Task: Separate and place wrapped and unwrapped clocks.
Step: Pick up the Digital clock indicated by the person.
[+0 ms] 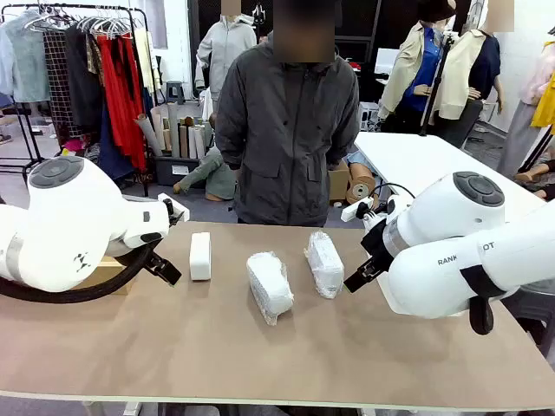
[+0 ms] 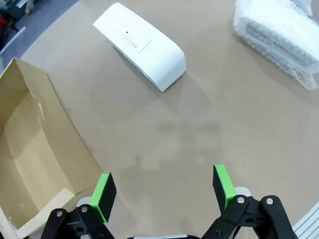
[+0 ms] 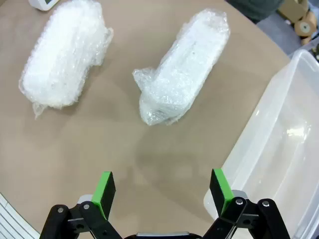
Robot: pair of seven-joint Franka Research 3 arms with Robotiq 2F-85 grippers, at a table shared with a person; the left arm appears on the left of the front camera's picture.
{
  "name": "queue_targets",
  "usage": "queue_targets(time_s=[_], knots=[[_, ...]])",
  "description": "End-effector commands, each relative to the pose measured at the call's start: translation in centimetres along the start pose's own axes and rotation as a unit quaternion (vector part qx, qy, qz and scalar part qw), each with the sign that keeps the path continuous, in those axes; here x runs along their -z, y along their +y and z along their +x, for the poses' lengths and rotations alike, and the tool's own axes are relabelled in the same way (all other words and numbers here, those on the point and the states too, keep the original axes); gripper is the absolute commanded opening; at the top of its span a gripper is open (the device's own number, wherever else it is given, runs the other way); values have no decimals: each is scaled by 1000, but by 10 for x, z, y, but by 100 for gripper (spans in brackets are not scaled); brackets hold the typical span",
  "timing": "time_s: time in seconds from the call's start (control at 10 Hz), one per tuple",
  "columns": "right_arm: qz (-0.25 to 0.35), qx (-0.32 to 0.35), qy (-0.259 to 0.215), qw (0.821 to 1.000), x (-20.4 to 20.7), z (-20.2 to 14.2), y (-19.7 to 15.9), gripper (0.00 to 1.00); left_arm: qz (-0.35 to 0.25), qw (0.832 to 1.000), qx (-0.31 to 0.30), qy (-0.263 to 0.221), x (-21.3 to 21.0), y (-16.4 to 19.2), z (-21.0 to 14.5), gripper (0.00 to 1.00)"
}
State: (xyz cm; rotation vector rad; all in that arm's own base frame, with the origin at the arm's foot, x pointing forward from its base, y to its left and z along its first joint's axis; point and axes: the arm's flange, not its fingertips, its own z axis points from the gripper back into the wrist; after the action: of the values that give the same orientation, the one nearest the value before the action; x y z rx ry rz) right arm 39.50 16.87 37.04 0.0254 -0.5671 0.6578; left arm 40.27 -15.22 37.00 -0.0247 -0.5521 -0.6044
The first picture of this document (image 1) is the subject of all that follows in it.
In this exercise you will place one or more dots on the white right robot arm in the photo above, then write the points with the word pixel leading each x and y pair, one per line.
pixel 455 260

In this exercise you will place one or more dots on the red hanging dress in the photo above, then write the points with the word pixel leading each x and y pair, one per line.
pixel 117 86

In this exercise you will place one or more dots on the navy blue garment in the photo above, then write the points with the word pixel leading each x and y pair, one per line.
pixel 110 151

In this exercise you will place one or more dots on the dark checkered hanging dress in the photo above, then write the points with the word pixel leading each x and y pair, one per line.
pixel 56 78

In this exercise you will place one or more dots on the child mannequin in green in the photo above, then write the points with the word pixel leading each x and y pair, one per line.
pixel 208 173

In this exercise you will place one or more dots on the white table leg frame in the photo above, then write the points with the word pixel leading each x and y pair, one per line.
pixel 132 409

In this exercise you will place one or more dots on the black metal clothes rack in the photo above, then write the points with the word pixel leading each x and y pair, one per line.
pixel 86 7

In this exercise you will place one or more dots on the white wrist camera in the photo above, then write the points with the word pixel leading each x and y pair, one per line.
pixel 353 212
pixel 180 212

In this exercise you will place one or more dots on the black hanging garment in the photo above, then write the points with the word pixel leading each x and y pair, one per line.
pixel 82 78

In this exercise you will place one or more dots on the white monitor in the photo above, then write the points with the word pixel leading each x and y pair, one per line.
pixel 386 60

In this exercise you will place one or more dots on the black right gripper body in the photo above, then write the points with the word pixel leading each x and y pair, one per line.
pixel 378 245

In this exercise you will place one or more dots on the wide bubble-wrapped white clock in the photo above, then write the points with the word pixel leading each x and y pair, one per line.
pixel 269 286

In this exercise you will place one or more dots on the open brown cardboard box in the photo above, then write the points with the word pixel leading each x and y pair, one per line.
pixel 108 277

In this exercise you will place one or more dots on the black plastic stool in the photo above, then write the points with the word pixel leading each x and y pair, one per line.
pixel 539 320

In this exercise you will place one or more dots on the mannequin beige coat blue shirt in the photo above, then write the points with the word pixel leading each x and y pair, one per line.
pixel 407 65

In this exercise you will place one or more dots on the white computer case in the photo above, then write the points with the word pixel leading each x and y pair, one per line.
pixel 368 115

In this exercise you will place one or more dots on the tall grey tube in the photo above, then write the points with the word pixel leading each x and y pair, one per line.
pixel 174 130

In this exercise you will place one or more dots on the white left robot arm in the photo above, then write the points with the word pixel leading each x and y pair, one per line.
pixel 65 216

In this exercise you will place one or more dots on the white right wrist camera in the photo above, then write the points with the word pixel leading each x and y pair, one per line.
pixel 353 212

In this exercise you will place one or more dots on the white work table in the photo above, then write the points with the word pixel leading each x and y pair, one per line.
pixel 412 156

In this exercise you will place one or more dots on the cream paper tube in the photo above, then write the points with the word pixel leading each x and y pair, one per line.
pixel 200 145

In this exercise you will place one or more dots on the unwrapped white clock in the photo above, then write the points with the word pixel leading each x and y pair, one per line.
pixel 200 256

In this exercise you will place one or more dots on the white paper tube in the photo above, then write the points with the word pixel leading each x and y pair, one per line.
pixel 192 145

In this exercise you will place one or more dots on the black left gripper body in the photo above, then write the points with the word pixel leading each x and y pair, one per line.
pixel 175 213

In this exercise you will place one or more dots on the person in grey jacket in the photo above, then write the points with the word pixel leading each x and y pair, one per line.
pixel 286 151

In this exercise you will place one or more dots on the grey-blue hanging sweater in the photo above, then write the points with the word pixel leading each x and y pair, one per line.
pixel 26 65

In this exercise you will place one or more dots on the beige paper roll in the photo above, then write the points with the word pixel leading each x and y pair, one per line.
pixel 157 125

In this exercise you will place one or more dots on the lying mannequin torso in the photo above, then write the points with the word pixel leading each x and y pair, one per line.
pixel 360 159

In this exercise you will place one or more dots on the narrow bubble-wrapped white clock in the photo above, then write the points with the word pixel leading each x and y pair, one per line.
pixel 325 265

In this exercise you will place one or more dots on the cardboard box on floor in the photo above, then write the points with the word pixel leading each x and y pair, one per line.
pixel 338 182

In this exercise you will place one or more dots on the leaning grey cardboard roll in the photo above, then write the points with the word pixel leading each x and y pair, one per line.
pixel 149 138

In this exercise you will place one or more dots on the small red item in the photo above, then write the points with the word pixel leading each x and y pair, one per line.
pixel 354 66

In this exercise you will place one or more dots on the cream hanging garment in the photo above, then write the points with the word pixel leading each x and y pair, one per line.
pixel 145 56

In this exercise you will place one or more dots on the mannequin cream jacket navy shirt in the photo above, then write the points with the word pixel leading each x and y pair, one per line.
pixel 459 69

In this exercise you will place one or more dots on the mannequin with yellow garment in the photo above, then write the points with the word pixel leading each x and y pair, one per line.
pixel 520 130

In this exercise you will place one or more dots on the black tripod stand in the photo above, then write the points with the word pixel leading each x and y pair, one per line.
pixel 439 78

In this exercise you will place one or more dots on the small grey stool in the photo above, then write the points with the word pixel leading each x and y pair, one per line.
pixel 175 92

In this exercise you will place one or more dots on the brown cardboard tube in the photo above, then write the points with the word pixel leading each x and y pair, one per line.
pixel 183 143

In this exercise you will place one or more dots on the dark grey storage bin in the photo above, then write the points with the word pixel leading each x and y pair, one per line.
pixel 167 171

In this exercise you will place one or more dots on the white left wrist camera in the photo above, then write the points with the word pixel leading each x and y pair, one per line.
pixel 180 212

